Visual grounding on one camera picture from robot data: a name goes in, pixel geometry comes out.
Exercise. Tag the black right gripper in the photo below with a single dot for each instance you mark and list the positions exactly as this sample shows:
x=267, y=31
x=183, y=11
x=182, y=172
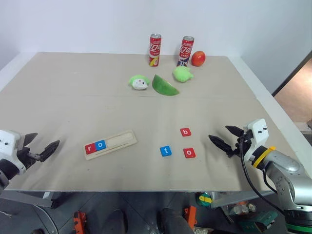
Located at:
x=247, y=137

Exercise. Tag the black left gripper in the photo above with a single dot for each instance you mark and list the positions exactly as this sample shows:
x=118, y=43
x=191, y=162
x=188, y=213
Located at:
x=24, y=154

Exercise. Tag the red letter tile o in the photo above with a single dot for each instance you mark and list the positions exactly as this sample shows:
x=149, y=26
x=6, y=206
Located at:
x=189, y=153

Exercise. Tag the red letter tile b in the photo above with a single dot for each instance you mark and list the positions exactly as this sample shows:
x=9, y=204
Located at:
x=185, y=132

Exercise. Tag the red letter tile r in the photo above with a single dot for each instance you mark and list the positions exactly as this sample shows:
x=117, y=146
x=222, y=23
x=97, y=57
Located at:
x=90, y=149

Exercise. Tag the blue letter tile o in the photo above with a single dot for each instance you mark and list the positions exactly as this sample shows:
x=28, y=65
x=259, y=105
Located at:
x=100, y=145

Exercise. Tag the blue letter tile t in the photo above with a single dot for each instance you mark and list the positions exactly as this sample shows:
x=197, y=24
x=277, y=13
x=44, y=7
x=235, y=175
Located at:
x=166, y=151

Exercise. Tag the wooden letter tray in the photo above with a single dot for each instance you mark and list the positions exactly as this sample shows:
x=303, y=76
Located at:
x=120, y=140

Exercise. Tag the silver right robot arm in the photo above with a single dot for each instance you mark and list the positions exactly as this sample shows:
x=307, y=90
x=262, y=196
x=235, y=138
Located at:
x=292, y=178

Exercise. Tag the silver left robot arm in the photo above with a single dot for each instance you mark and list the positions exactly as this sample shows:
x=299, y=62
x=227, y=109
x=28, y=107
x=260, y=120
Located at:
x=7, y=169

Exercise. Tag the green yellow tool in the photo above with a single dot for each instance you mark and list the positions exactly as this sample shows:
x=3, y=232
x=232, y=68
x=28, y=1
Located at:
x=204, y=199

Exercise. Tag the beige table cover sheet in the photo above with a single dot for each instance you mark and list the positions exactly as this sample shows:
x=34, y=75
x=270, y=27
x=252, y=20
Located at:
x=73, y=73
x=122, y=175

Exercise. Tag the green melon slice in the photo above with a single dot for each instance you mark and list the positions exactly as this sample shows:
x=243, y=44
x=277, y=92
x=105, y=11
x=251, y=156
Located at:
x=162, y=87

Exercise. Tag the red tomato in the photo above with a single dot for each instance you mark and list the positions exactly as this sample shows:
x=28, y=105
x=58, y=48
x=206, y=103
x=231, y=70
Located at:
x=198, y=58

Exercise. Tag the green box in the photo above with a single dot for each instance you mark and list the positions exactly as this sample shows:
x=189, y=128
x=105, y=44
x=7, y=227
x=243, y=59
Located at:
x=258, y=220

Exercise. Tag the orange clamp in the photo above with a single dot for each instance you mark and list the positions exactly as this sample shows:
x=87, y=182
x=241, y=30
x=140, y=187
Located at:
x=190, y=217
x=80, y=223

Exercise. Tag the red soda can blue base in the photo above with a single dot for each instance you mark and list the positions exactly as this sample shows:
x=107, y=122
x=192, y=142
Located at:
x=185, y=51

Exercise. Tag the green plush toy white face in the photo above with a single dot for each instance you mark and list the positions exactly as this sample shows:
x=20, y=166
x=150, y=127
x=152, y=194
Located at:
x=138, y=83

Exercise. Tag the red soda can yellow stripe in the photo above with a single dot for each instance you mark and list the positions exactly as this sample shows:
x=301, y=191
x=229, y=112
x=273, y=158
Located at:
x=155, y=50

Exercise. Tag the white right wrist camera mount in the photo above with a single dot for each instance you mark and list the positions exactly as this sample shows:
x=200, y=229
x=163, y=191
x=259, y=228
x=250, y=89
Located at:
x=258, y=134

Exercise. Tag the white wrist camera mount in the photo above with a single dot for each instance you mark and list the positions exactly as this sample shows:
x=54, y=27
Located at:
x=8, y=143
x=258, y=134

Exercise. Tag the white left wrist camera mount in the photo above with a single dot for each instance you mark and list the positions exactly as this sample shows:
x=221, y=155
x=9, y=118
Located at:
x=8, y=143

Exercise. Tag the grey metal table frame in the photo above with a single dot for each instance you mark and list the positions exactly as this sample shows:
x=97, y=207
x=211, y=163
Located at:
x=24, y=198

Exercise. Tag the silver metal bracket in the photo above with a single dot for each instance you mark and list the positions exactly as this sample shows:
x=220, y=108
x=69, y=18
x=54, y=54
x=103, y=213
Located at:
x=234, y=198

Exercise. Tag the dark door frame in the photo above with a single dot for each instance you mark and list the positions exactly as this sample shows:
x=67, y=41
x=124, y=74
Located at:
x=292, y=73

